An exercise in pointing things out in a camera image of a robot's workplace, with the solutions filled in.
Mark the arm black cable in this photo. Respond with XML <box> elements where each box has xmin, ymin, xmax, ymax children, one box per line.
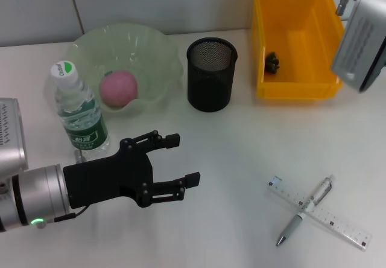
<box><xmin>335</xmin><ymin>0</ymin><xmax>348</xmax><ymax>17</ymax></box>
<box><xmin>54</xmin><ymin>206</ymin><xmax>90</xmax><ymax>222</ymax></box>

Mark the yellow plastic bin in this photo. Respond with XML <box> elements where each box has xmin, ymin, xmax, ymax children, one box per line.
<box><xmin>252</xmin><ymin>0</ymin><xmax>344</xmax><ymax>101</ymax></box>

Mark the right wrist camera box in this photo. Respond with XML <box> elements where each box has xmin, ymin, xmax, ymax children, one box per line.
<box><xmin>331</xmin><ymin>0</ymin><xmax>386</xmax><ymax>94</ymax></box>

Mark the pink peach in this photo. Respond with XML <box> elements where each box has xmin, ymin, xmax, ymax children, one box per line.
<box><xmin>98</xmin><ymin>70</ymin><xmax>139</xmax><ymax>109</ymax></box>

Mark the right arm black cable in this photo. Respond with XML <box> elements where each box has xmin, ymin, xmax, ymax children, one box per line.
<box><xmin>335</xmin><ymin>0</ymin><xmax>348</xmax><ymax>17</ymax></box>

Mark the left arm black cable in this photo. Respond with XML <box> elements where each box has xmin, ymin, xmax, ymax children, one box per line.
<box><xmin>54</xmin><ymin>206</ymin><xmax>90</xmax><ymax>222</ymax></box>

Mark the white silver ballpoint pen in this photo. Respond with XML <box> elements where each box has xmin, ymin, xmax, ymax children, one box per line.
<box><xmin>276</xmin><ymin>174</ymin><xmax>334</xmax><ymax>247</ymax></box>

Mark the green plastic wrapper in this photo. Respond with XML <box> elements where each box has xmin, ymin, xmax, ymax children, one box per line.
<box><xmin>265</xmin><ymin>51</ymin><xmax>281</xmax><ymax>75</ymax></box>

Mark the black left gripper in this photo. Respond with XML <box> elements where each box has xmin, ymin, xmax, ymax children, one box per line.
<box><xmin>63</xmin><ymin>130</ymin><xmax>201</xmax><ymax>209</ymax></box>

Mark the clear plastic water bottle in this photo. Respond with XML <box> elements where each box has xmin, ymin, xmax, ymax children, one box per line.
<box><xmin>49</xmin><ymin>59</ymin><xmax>111</xmax><ymax>158</ymax></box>

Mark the black mesh pen holder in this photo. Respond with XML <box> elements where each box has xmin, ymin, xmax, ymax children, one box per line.
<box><xmin>186</xmin><ymin>37</ymin><xmax>239</xmax><ymax>113</ymax></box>

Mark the green glass fruit bowl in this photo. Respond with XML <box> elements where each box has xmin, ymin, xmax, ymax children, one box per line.
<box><xmin>45</xmin><ymin>22</ymin><xmax>186</xmax><ymax>120</ymax></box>

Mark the transparent plastic ruler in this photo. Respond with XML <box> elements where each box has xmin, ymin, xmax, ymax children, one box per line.
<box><xmin>267</xmin><ymin>174</ymin><xmax>373</xmax><ymax>252</ymax></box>

